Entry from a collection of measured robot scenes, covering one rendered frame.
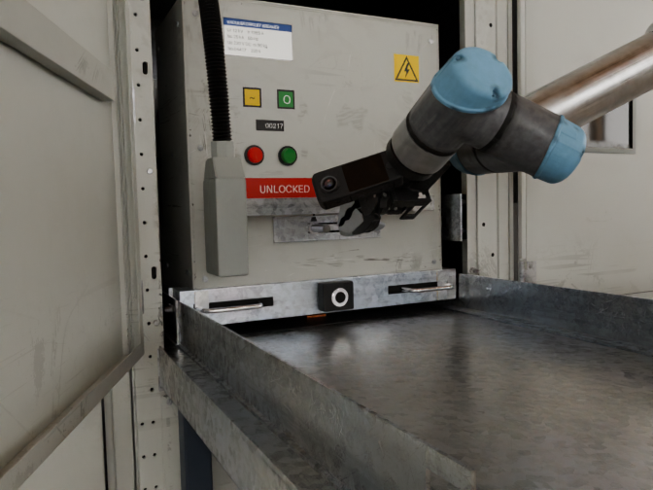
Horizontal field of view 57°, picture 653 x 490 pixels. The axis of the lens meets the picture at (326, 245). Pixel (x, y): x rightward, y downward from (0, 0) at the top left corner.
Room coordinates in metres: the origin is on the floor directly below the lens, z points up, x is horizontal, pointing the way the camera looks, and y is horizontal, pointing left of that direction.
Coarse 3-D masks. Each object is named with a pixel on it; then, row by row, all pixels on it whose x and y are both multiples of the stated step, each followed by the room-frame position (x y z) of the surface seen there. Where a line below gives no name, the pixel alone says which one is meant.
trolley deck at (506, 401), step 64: (448, 320) 1.06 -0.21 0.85; (192, 384) 0.70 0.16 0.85; (384, 384) 0.68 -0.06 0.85; (448, 384) 0.67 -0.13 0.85; (512, 384) 0.67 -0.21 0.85; (576, 384) 0.66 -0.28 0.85; (640, 384) 0.66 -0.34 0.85; (256, 448) 0.50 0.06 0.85; (448, 448) 0.49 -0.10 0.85; (512, 448) 0.49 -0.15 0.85; (576, 448) 0.49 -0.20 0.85; (640, 448) 0.48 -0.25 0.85
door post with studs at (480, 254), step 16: (464, 0) 1.16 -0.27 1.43; (480, 0) 1.17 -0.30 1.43; (464, 16) 1.16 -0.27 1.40; (480, 16) 1.17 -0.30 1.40; (464, 32) 1.16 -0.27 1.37; (480, 32) 1.17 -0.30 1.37; (464, 176) 1.19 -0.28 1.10; (480, 176) 1.17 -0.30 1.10; (464, 192) 1.20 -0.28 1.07; (480, 192) 1.16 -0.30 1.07; (496, 192) 1.18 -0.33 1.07; (480, 208) 1.16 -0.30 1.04; (496, 208) 1.18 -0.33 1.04; (480, 224) 1.16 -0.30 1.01; (496, 224) 1.18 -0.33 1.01; (464, 240) 1.20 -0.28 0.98; (480, 240) 1.16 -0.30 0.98; (496, 240) 1.18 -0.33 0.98; (464, 256) 1.20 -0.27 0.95; (480, 256) 1.16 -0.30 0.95; (496, 256) 1.18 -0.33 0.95; (464, 272) 1.20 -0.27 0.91; (480, 272) 1.16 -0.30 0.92; (496, 272) 1.18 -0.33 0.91
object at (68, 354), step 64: (0, 0) 0.49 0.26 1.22; (64, 0) 0.70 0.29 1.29; (0, 64) 0.53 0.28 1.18; (64, 64) 0.63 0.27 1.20; (128, 64) 0.87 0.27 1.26; (0, 128) 0.52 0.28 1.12; (64, 128) 0.68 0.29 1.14; (0, 192) 0.51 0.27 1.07; (64, 192) 0.67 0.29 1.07; (0, 256) 0.51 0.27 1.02; (64, 256) 0.66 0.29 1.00; (0, 320) 0.50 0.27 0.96; (64, 320) 0.65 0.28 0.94; (128, 320) 0.88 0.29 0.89; (0, 384) 0.49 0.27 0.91; (64, 384) 0.64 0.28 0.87; (0, 448) 0.49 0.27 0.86
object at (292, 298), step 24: (216, 288) 0.97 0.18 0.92; (240, 288) 0.98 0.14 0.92; (264, 288) 1.00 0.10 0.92; (288, 288) 1.02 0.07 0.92; (312, 288) 1.04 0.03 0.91; (360, 288) 1.08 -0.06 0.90; (384, 288) 1.11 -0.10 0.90; (240, 312) 0.98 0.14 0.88; (264, 312) 1.00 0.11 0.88; (288, 312) 1.02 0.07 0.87; (312, 312) 1.04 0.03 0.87
